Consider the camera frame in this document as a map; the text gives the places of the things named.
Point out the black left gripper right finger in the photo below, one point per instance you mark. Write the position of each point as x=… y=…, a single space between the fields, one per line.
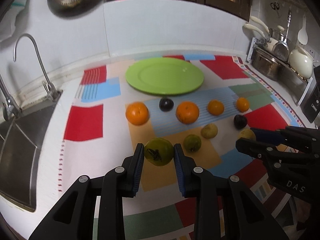
x=225 y=207

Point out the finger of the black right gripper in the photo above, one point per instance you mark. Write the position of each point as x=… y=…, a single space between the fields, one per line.
x=277 y=137
x=266 y=153

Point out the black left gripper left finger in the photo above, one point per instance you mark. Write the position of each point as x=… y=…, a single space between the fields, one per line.
x=72 y=217

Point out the yellowish round fruit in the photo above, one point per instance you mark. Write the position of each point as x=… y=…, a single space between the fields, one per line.
x=247 y=134

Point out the dark purple plum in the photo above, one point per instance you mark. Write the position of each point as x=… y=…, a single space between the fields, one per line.
x=240 y=121
x=166 y=104

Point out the small orange tangerine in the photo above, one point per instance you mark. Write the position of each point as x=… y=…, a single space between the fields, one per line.
x=242 y=104

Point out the yellow-brown round fruit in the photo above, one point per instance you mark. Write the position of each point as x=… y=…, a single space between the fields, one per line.
x=209 y=131

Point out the small orange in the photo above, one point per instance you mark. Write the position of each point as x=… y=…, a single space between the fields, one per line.
x=215 y=107

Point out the black appliance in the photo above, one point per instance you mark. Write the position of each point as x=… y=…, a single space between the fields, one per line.
x=310 y=104

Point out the dish rack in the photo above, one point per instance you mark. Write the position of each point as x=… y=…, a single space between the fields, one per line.
x=289 y=77

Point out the steel pot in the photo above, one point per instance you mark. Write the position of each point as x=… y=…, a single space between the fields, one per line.
x=267 y=64

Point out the cream kettle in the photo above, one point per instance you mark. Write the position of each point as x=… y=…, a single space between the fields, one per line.
x=302 y=62

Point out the metal spatula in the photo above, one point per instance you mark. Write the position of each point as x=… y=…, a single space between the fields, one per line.
x=281 y=48

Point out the stainless steel sink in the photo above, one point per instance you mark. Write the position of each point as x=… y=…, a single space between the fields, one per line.
x=21 y=145

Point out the white spoon ladle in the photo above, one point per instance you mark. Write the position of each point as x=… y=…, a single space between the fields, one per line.
x=302 y=34

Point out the colourful patterned tablecloth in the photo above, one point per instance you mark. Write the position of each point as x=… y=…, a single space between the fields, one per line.
x=98 y=135

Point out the large orange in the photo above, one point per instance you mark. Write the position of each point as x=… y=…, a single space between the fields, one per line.
x=137 y=113

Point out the black scissors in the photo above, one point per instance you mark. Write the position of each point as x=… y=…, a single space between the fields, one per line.
x=276 y=7

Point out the green plate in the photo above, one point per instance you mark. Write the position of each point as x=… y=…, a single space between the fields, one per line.
x=164 y=76

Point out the teal white paper pack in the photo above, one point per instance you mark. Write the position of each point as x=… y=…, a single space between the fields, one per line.
x=15 y=8

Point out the cream handled pan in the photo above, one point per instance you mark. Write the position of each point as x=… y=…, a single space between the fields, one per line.
x=270 y=36

